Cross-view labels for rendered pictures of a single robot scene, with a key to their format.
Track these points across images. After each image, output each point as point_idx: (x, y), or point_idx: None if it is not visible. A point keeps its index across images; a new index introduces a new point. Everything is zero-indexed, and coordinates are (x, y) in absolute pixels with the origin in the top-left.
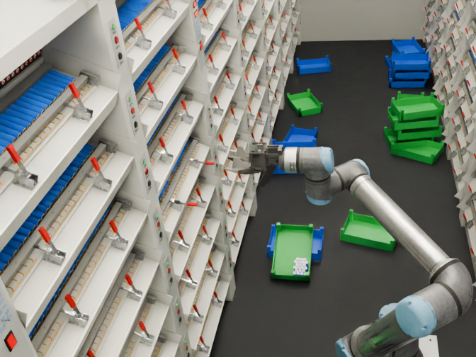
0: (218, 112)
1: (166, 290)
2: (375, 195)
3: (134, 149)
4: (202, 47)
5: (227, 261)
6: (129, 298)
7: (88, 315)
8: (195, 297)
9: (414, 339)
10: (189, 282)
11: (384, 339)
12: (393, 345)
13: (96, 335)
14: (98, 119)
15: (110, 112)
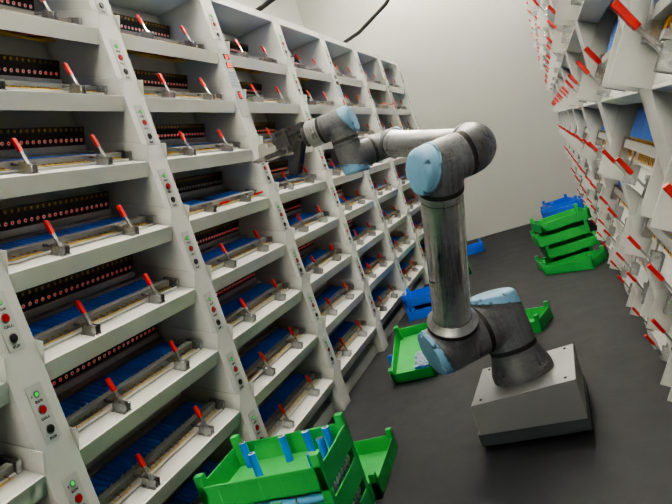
0: (288, 186)
1: (188, 267)
2: (402, 132)
3: (121, 86)
4: (241, 96)
5: (325, 350)
6: (125, 234)
7: (36, 163)
8: (270, 361)
9: (451, 222)
10: (245, 314)
11: (431, 254)
12: (441, 256)
13: (73, 242)
14: (66, 26)
15: (97, 54)
